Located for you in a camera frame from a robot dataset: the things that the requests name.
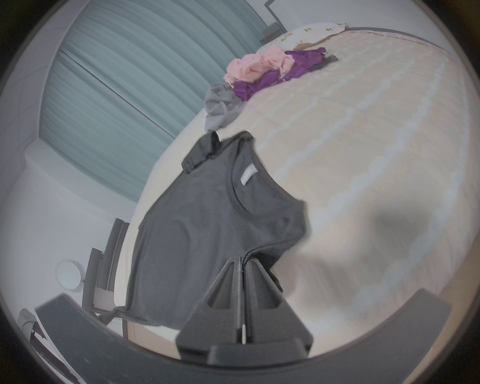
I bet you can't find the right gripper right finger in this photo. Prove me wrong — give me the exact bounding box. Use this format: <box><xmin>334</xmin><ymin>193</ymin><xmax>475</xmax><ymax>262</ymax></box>
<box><xmin>244</xmin><ymin>259</ymin><xmax>315</xmax><ymax>349</ymax></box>

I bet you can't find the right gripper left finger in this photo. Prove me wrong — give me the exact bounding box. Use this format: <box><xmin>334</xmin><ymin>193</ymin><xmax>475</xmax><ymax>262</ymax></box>
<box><xmin>175</xmin><ymin>258</ymin><xmax>244</xmax><ymax>356</ymax></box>

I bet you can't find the black T-shirt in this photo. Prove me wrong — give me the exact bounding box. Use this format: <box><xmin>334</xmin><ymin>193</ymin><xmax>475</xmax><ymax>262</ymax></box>
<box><xmin>99</xmin><ymin>131</ymin><xmax>313</xmax><ymax>328</ymax></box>

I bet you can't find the bed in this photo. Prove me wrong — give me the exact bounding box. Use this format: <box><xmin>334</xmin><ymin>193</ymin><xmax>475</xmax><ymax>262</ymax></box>
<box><xmin>124</xmin><ymin>0</ymin><xmax>480</xmax><ymax>357</ymax></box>

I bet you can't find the black chest of drawers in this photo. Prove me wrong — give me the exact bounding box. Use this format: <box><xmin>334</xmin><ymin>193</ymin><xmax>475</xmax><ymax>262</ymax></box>
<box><xmin>95</xmin><ymin>218</ymin><xmax>130</xmax><ymax>292</ymax></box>

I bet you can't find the black dressing table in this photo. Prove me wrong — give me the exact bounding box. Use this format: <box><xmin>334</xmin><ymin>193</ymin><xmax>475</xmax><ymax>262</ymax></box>
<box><xmin>80</xmin><ymin>247</ymin><xmax>125</xmax><ymax>335</ymax></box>

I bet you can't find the blue-green curtain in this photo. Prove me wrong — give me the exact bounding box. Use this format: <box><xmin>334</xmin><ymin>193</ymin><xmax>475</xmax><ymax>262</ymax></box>
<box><xmin>39</xmin><ymin>0</ymin><xmax>277</xmax><ymax>204</ymax></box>

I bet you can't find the pink garment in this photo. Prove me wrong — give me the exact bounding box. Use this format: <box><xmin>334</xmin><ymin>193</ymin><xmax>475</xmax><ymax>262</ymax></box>
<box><xmin>224</xmin><ymin>46</ymin><xmax>295</xmax><ymax>85</ymax></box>

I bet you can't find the purple garment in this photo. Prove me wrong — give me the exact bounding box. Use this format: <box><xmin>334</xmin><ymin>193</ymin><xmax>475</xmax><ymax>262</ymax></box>
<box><xmin>233</xmin><ymin>47</ymin><xmax>328</xmax><ymax>101</ymax></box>

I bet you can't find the dark grey garment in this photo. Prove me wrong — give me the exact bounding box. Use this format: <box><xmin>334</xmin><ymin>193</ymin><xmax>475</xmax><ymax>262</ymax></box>
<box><xmin>309</xmin><ymin>54</ymin><xmax>339</xmax><ymax>72</ymax></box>

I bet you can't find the grey bedside table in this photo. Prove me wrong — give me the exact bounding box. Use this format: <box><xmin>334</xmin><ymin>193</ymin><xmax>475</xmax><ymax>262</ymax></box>
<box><xmin>261</xmin><ymin>23</ymin><xmax>284</xmax><ymax>43</ymax></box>

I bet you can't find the white printed pillow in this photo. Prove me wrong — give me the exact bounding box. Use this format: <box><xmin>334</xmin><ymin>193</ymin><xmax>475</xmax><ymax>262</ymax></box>
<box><xmin>259</xmin><ymin>22</ymin><xmax>348</xmax><ymax>52</ymax></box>

